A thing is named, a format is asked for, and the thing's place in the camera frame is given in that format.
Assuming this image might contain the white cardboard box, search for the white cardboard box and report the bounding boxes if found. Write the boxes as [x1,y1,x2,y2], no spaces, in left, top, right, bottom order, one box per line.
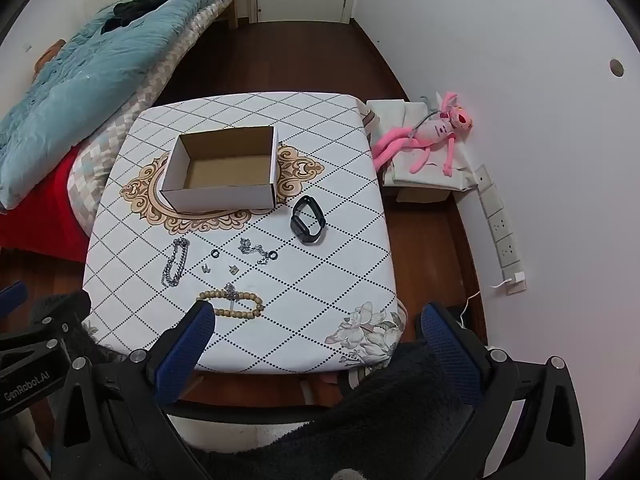
[159,126,279,213]

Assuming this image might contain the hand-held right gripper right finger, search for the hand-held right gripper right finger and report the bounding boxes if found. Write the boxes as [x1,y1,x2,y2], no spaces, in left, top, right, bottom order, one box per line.
[420,301,586,480]

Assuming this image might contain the silver chain bracelet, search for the silver chain bracelet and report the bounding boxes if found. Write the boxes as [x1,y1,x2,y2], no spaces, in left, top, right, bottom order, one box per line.
[160,238,191,288]

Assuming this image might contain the silver necklace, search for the silver necklace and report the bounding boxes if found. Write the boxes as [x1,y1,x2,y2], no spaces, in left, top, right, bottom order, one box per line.
[237,237,273,265]

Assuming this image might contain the dark fuzzy garment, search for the dark fuzzy garment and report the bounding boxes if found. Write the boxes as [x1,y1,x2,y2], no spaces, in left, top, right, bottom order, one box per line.
[30,292,501,480]

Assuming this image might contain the black smart wristband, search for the black smart wristband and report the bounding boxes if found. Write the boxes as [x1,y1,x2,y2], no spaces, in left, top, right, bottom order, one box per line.
[290,195,328,246]

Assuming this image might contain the black clothes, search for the black clothes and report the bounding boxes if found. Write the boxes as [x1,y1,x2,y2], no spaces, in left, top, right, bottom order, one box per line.
[102,0,183,36]

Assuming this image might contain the white diamond-pattern tablecloth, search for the white diamond-pattern tablecloth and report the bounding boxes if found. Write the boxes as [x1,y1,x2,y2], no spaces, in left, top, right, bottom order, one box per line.
[82,91,408,376]

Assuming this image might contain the white charger cable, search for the white charger cable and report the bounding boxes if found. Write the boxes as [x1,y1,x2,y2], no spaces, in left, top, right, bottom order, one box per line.
[457,280,507,327]

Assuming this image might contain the pink plush toy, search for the pink plush toy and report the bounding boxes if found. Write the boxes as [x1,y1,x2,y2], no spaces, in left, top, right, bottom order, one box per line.
[371,91,473,177]

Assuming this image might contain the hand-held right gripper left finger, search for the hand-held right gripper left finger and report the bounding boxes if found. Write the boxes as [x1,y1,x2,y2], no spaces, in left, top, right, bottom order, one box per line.
[50,300,217,480]

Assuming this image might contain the white power strip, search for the white power strip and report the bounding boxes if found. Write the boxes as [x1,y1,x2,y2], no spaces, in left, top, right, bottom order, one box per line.
[474,164,528,293]

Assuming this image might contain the wooden bead bracelet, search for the wooden bead bracelet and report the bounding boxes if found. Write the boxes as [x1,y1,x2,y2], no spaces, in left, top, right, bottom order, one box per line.
[196,287,264,319]

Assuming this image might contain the red bed sheet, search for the red bed sheet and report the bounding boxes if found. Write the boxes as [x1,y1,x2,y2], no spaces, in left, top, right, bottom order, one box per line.
[0,147,91,263]

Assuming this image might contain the grey clothes hanger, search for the grey clothes hanger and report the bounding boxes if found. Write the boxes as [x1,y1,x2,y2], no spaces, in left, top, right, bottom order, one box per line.
[410,94,446,137]

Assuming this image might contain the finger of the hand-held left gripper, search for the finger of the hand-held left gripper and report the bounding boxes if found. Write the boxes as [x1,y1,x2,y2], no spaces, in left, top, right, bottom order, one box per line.
[0,280,29,317]
[0,291,93,367]

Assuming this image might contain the light blue quilt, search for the light blue quilt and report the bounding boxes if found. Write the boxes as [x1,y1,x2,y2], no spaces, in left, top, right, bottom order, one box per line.
[0,0,249,211]

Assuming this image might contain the brown cloth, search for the brown cloth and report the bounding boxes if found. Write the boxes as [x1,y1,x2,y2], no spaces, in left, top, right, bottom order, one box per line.
[34,38,67,72]

